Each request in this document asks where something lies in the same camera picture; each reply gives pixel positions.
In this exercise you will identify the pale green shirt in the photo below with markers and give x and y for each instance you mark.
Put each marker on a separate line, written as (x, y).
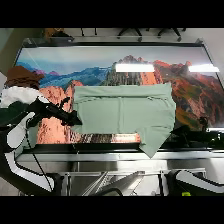
(123, 113)

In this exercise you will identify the red-brown garment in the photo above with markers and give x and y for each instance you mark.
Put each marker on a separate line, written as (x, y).
(21, 76)

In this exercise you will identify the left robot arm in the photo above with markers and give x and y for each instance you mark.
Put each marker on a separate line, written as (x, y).
(20, 133)

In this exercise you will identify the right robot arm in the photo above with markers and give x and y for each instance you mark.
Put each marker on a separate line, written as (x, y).
(200, 136)

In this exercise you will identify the dark green garment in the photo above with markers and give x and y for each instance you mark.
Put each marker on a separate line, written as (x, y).
(10, 113)

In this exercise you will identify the black office chair base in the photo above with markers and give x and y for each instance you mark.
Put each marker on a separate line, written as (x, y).
(170, 31)
(130, 31)

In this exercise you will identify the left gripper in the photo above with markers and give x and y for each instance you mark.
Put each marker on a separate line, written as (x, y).
(69, 118)

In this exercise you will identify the silver frame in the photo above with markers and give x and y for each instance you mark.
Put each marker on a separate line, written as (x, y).
(100, 156)

